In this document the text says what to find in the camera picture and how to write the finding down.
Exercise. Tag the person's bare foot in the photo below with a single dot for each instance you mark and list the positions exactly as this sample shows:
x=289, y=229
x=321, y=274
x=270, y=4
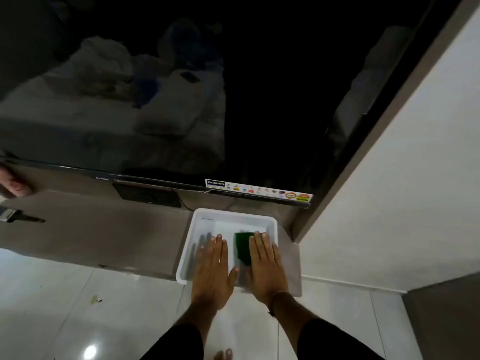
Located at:
x=223, y=355

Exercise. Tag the person's right hand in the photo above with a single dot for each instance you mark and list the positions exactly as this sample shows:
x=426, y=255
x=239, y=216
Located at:
x=267, y=273

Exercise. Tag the black set-top box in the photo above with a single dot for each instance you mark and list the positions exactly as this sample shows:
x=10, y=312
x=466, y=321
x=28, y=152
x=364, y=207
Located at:
x=146, y=194

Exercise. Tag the black left shirt sleeve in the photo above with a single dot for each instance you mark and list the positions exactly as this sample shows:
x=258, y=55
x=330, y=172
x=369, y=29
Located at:
x=176, y=344

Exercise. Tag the black flat screen television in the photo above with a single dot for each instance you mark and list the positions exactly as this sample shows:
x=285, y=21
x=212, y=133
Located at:
x=281, y=89

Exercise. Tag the person's left hand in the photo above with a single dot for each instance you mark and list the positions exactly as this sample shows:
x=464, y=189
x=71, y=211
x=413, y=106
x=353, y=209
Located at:
x=212, y=277

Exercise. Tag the person's right forearm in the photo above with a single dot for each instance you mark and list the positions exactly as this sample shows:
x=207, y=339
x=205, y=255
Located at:
x=296, y=322

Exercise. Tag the small silver black device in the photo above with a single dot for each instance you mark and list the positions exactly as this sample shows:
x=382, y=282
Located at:
x=7, y=214

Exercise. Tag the black right shirt sleeve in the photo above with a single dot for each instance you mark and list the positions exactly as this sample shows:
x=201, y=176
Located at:
x=333, y=344

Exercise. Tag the green sponge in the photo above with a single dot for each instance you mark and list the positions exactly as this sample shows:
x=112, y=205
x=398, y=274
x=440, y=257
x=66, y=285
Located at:
x=243, y=247

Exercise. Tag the black shirt sleeve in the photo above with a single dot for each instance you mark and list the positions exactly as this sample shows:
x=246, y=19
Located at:
x=333, y=344
x=176, y=344

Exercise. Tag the white plastic tub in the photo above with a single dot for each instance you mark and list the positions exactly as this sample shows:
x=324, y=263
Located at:
x=225, y=224

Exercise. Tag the person's left forearm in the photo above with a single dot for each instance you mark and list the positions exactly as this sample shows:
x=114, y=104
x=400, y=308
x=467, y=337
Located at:
x=200, y=320

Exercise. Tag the white sticker strip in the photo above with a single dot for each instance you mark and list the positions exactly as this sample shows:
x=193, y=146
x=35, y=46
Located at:
x=258, y=190

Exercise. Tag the black wrist band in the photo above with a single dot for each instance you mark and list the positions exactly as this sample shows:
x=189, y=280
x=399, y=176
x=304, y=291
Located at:
x=270, y=307

